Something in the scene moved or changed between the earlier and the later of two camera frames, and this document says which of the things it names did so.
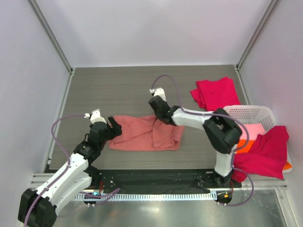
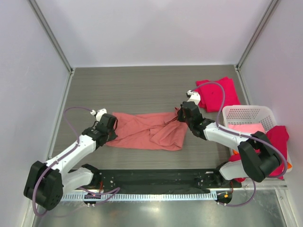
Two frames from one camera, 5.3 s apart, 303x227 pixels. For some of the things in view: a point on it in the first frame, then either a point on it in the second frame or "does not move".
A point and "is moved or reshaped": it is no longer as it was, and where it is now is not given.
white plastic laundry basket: x=255 y=114 does not move
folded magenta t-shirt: x=212 y=95 does not move
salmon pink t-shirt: x=144 y=133 is moved or reshaped
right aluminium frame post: x=270 y=9 does not move
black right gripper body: x=158 y=116 -> x=181 y=117
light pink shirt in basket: x=254 y=129 does not move
